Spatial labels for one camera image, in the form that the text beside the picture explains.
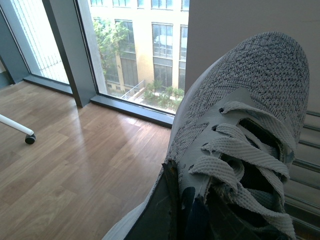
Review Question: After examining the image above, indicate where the black metal shoe rack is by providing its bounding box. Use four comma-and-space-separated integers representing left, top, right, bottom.
284, 110, 320, 240

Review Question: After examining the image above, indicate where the grey knit sneaker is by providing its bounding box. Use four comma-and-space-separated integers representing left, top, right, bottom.
104, 32, 310, 240

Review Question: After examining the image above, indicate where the white chair leg with caster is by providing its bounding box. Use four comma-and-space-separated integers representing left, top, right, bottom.
0, 115, 36, 145

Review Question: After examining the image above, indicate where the left gripper black camera left finger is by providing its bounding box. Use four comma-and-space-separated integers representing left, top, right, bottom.
125, 162, 180, 240

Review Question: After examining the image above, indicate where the left gripper black camera right finger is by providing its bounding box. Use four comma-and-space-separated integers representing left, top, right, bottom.
185, 187, 259, 240

